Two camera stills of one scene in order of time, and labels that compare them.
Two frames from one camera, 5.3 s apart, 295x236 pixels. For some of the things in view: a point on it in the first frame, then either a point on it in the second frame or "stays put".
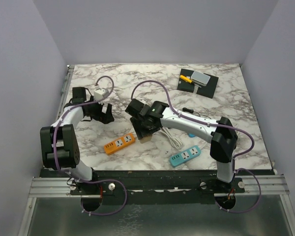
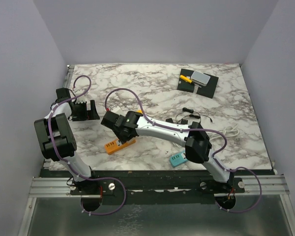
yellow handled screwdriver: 186,78 stays put
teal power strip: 182,157 stays put
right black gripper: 140,132 -> 123,139
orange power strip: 121,143 stays put
